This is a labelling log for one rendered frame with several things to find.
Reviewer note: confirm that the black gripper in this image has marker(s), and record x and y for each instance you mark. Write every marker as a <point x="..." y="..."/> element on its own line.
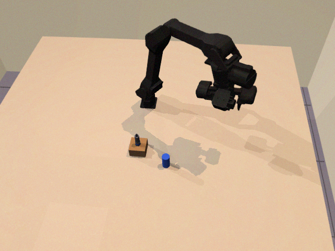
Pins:
<point x="206" y="91"/>

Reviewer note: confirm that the blue marker cap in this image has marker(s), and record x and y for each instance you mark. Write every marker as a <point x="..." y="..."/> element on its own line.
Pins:
<point x="165" y="160"/>

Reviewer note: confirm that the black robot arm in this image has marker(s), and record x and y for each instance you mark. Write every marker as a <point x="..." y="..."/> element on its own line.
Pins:
<point x="215" y="46"/>

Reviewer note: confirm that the grey marker with blue band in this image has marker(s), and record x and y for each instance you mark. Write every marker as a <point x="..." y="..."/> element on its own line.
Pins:
<point x="137" y="140"/>

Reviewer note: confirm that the brown wooden block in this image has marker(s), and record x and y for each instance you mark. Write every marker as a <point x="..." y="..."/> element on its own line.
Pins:
<point x="140" y="150"/>

